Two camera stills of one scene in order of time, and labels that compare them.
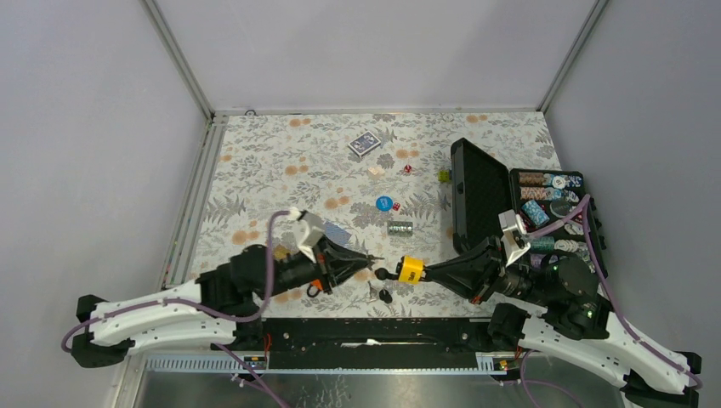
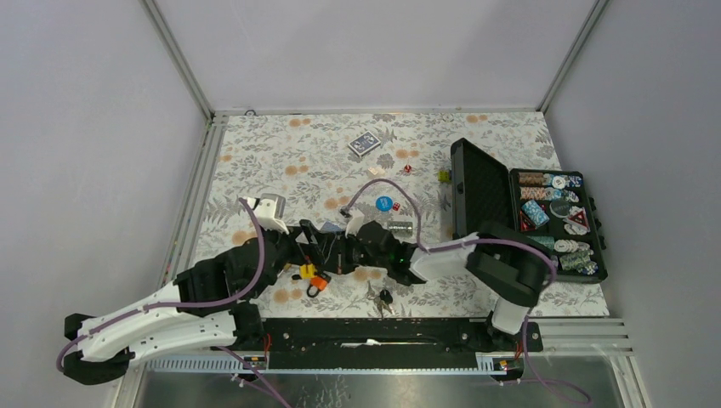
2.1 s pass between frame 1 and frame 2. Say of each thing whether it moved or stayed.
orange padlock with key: stayed
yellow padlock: moved
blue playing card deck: stayed
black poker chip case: stayed
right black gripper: moved
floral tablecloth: stayed
